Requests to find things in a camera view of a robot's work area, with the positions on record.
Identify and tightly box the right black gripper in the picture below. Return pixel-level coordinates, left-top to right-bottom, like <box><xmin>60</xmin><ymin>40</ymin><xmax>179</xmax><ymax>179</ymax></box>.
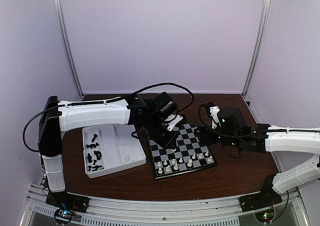
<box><xmin>194</xmin><ymin>124</ymin><xmax>241</xmax><ymax>149</ymax></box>

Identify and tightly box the white compartment tray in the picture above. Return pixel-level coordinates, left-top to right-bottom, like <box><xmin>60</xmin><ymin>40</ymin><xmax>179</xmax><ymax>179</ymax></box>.
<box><xmin>82</xmin><ymin>124</ymin><xmax>147</xmax><ymax>179</ymax></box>

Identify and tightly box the white knight piece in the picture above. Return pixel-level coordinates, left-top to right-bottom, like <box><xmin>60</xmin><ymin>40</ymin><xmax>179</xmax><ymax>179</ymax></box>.
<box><xmin>164</xmin><ymin>165</ymin><xmax>172</xmax><ymax>174</ymax></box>

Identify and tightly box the black white chess board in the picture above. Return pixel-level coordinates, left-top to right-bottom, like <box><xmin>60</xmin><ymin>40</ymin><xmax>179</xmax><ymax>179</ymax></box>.
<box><xmin>149</xmin><ymin>122</ymin><xmax>218</xmax><ymax>180</ymax></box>

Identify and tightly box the white king piece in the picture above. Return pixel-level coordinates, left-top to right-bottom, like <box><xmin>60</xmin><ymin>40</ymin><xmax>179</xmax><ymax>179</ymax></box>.
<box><xmin>187</xmin><ymin>159</ymin><xmax>193</xmax><ymax>168</ymax></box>

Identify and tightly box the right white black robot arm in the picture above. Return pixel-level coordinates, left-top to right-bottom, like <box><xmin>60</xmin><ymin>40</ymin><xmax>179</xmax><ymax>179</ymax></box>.
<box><xmin>196</xmin><ymin>123</ymin><xmax>320</xmax><ymax>207</ymax></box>

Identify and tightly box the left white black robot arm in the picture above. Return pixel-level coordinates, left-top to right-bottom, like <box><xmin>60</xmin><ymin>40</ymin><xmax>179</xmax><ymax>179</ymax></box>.
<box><xmin>35</xmin><ymin>92</ymin><xmax>183</xmax><ymax>208</ymax></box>

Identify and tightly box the white chess pieces pile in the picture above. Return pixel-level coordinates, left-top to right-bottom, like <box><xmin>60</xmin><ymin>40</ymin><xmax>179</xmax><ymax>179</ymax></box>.
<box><xmin>124</xmin><ymin>154</ymin><xmax>131</xmax><ymax>164</ymax></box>

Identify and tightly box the black chess pieces pile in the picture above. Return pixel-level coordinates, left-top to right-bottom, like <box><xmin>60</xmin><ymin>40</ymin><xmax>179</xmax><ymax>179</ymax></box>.
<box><xmin>84</xmin><ymin>132</ymin><xmax>104</xmax><ymax>173</ymax></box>

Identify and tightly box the right controller circuit board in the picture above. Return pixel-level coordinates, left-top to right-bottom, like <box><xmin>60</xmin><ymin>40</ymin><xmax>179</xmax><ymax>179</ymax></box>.
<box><xmin>254</xmin><ymin>209</ymin><xmax>275</xmax><ymax>224</ymax></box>

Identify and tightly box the controller circuit board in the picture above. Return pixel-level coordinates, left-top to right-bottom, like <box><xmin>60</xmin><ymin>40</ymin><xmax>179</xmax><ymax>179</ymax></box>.
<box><xmin>254</xmin><ymin>209</ymin><xmax>275</xmax><ymax>224</ymax></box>
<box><xmin>53</xmin><ymin>208</ymin><xmax>75</xmax><ymax>224</ymax></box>

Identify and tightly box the left controller circuit board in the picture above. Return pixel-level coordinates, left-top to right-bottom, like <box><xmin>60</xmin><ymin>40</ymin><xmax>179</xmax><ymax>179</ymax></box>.
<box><xmin>53</xmin><ymin>208</ymin><xmax>75</xmax><ymax>224</ymax></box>

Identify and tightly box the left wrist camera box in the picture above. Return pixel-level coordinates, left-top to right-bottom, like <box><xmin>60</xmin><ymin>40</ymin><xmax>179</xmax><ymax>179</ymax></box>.
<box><xmin>153</xmin><ymin>92</ymin><xmax>178</xmax><ymax>119</ymax></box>

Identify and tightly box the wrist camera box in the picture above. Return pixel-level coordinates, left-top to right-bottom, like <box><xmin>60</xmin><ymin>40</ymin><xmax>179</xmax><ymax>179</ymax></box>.
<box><xmin>153</xmin><ymin>92</ymin><xmax>178</xmax><ymax>119</ymax></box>
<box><xmin>217</xmin><ymin>107</ymin><xmax>248</xmax><ymax>134</ymax></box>

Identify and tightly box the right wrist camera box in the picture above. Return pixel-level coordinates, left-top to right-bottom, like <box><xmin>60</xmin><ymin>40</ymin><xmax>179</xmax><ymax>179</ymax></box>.
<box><xmin>217</xmin><ymin>107</ymin><xmax>248</xmax><ymax>134</ymax></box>

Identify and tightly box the left black cable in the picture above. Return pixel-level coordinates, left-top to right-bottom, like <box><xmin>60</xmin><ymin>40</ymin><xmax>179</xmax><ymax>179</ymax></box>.
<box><xmin>109</xmin><ymin>82</ymin><xmax>195</xmax><ymax>112</ymax></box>

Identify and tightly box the black cable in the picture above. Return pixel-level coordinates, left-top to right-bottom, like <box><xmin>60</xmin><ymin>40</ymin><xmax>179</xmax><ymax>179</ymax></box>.
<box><xmin>198</xmin><ymin>102</ymin><xmax>218</xmax><ymax>134</ymax></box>
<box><xmin>109</xmin><ymin>82</ymin><xmax>195</xmax><ymax>112</ymax></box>

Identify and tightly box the right black cable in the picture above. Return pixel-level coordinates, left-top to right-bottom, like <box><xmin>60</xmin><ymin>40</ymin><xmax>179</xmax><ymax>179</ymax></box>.
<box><xmin>198</xmin><ymin>102</ymin><xmax>218</xmax><ymax>134</ymax></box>

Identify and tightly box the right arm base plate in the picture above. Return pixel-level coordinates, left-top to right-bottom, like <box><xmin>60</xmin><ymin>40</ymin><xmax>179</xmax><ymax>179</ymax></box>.
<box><xmin>239</xmin><ymin>192</ymin><xmax>282</xmax><ymax>212</ymax></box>

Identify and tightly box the front aluminium rail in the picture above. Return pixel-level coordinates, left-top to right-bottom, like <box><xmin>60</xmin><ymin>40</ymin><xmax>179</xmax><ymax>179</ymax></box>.
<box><xmin>17</xmin><ymin>184</ymin><xmax>311</xmax><ymax>226</ymax></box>

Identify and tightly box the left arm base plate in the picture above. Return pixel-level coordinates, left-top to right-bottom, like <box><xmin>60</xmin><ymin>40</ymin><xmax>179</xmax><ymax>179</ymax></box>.
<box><xmin>45</xmin><ymin>193</ymin><xmax>90</xmax><ymax>213</ymax></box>

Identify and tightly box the left aluminium frame post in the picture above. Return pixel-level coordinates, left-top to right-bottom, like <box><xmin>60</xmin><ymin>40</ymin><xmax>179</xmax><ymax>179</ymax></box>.
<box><xmin>54</xmin><ymin>0</ymin><xmax>84</xmax><ymax>98</ymax></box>

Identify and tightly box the aluminium frame post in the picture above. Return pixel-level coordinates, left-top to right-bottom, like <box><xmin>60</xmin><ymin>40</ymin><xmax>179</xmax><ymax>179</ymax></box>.
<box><xmin>241</xmin><ymin>0</ymin><xmax>272</xmax><ymax>98</ymax></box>
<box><xmin>54</xmin><ymin>0</ymin><xmax>84</xmax><ymax>98</ymax></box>

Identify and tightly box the right aluminium frame post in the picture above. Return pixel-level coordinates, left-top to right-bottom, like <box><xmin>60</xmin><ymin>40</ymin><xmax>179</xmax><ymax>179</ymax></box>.
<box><xmin>241</xmin><ymin>0</ymin><xmax>272</xmax><ymax>98</ymax></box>

